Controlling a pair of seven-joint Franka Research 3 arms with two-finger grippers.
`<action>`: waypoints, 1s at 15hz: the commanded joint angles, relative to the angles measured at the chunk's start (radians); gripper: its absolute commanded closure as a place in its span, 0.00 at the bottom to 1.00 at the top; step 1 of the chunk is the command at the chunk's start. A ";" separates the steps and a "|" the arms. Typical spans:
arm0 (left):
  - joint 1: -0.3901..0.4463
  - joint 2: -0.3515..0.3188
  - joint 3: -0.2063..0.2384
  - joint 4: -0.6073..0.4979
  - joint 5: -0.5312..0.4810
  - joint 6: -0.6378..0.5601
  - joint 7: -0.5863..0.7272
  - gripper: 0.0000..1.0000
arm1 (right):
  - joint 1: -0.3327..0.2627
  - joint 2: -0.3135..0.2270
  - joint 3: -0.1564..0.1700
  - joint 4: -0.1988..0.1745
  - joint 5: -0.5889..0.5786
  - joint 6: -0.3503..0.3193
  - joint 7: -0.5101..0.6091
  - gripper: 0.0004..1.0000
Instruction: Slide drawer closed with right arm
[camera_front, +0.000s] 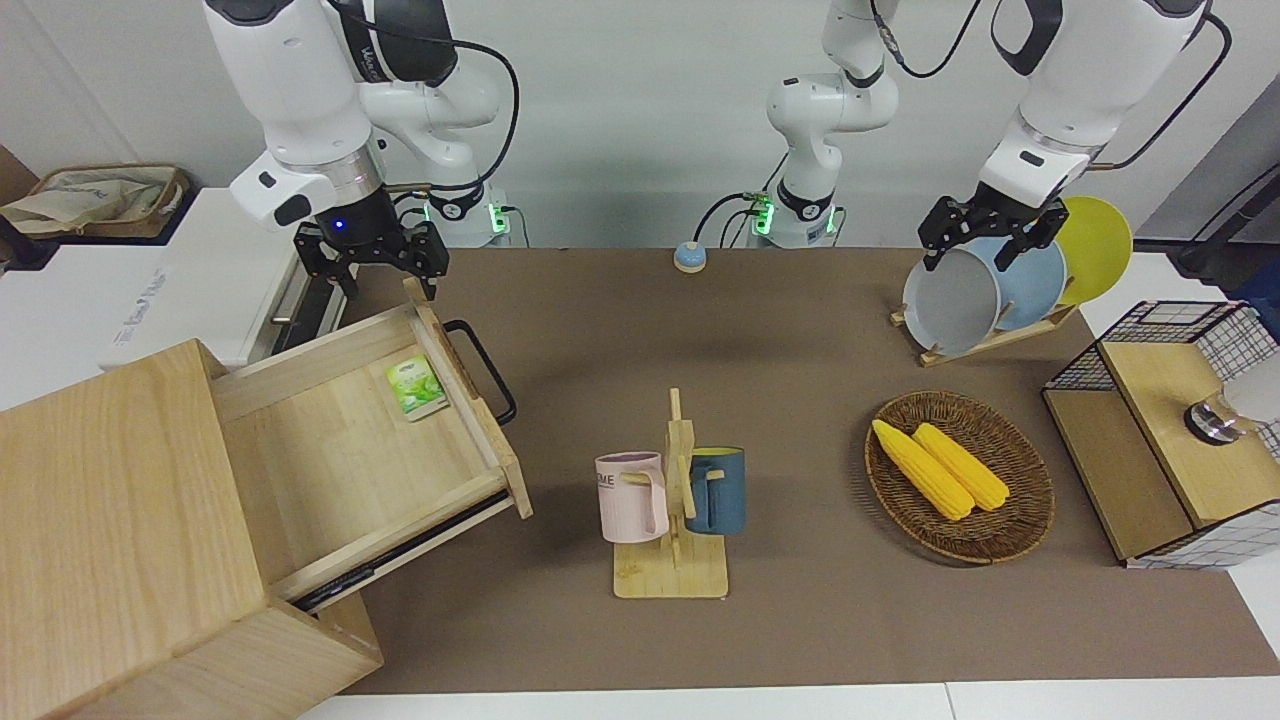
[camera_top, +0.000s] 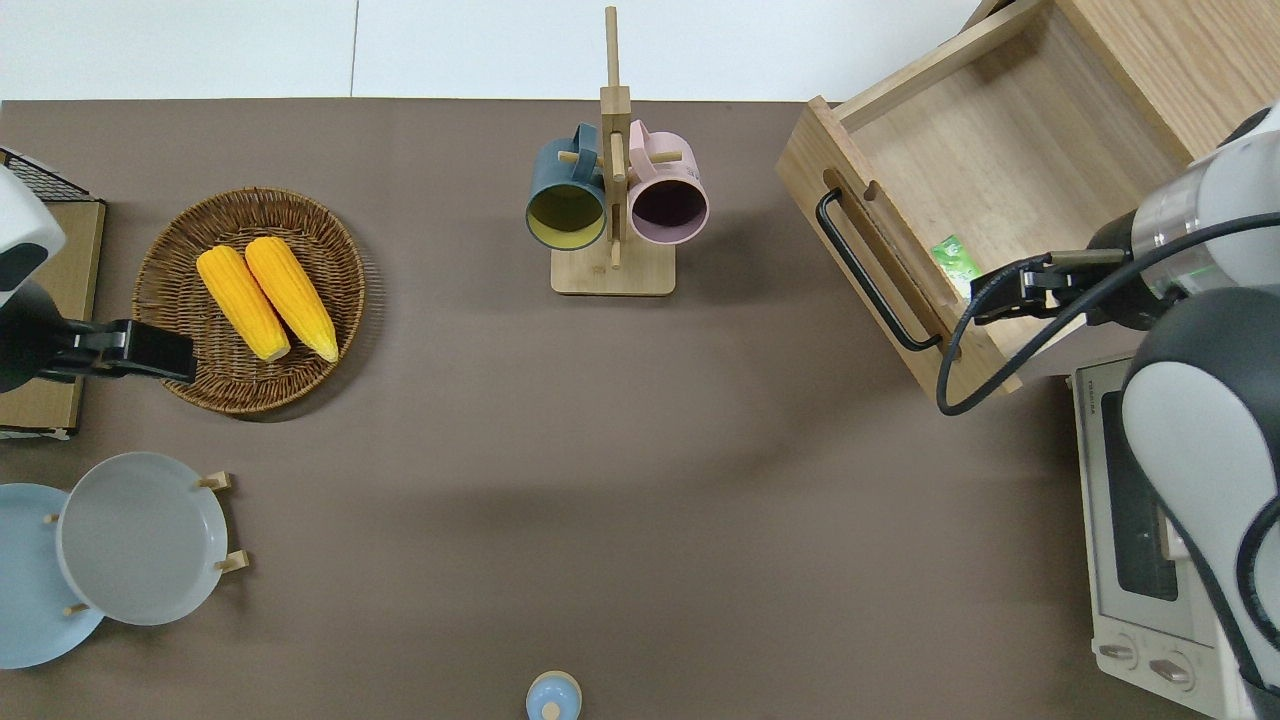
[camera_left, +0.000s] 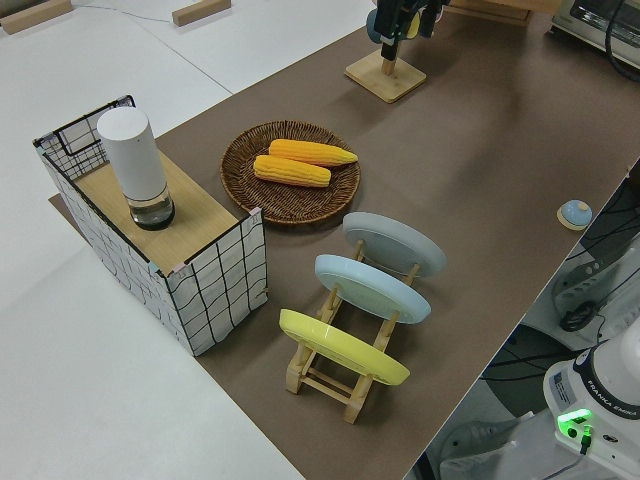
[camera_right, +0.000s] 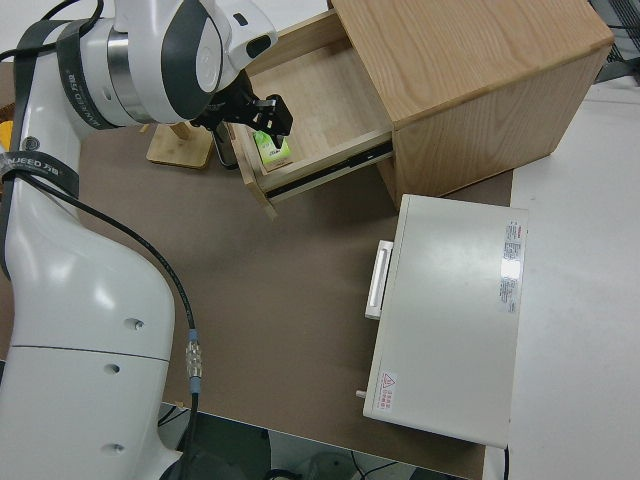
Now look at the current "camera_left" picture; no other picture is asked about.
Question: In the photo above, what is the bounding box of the light blue plate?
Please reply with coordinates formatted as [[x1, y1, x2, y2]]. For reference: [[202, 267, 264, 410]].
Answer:
[[313, 253, 433, 326]]

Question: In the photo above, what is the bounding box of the wooden mug tree stand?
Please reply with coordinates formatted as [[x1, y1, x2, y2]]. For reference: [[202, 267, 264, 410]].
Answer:
[[344, 42, 428, 105]]

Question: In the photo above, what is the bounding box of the yellow corn cob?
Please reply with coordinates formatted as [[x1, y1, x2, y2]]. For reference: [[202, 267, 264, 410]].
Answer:
[[252, 154, 333, 189], [268, 138, 360, 168]]

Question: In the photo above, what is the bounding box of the grey plate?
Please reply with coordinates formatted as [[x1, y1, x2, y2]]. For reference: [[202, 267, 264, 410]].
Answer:
[[342, 211, 448, 279]]

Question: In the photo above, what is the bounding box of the white cylinder dispenser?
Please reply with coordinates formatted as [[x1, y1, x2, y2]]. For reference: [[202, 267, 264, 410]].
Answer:
[[95, 106, 177, 232]]

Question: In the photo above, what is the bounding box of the white slotted plastic housing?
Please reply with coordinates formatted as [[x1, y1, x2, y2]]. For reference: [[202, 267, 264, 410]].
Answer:
[[549, 249, 640, 346]]

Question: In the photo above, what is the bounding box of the large brown table mat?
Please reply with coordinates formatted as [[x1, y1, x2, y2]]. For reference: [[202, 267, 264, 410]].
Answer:
[[47, 0, 640, 480]]

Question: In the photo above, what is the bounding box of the round brown wicker basket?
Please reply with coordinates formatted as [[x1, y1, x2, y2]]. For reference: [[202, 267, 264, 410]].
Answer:
[[220, 119, 362, 226]]

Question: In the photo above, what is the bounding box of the wooden dish rack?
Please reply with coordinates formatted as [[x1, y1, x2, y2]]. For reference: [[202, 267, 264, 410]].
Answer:
[[284, 238, 422, 427]]

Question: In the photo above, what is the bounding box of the black floor cable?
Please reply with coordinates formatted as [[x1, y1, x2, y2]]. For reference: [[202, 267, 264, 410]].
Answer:
[[478, 342, 569, 384]]

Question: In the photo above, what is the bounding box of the yellow plate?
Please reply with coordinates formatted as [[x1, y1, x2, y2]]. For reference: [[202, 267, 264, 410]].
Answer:
[[278, 307, 412, 388]]

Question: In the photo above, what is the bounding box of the grey robot mounting base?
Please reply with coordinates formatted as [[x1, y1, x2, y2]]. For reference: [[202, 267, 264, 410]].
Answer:
[[416, 412, 551, 480]]

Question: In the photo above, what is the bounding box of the beige toaster oven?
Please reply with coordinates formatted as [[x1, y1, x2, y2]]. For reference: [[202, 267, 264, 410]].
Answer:
[[549, 0, 640, 55]]

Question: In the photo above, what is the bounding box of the black wire basket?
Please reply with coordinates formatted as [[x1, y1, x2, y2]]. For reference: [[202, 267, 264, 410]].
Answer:
[[51, 93, 137, 182]]

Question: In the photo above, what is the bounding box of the blue mug yellow inside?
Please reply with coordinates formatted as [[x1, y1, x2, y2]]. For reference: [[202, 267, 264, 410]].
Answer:
[[365, 8, 423, 42]]

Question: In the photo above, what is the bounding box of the white grid-patterned shelf box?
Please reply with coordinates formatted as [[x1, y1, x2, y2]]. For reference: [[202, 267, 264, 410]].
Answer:
[[32, 93, 270, 358]]

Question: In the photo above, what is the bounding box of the black cable by oven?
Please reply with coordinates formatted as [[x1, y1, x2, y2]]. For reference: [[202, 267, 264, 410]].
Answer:
[[601, 0, 640, 85]]

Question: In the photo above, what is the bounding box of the light wooden drawer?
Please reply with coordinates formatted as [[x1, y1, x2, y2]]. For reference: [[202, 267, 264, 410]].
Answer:
[[442, 0, 534, 23]]

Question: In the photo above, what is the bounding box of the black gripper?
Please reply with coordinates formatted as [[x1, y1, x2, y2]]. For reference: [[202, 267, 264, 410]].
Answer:
[[374, 0, 446, 62]]

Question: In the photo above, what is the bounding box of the plain wooden block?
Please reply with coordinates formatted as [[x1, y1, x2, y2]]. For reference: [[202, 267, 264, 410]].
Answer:
[[171, 0, 235, 28], [0, 0, 77, 36]]

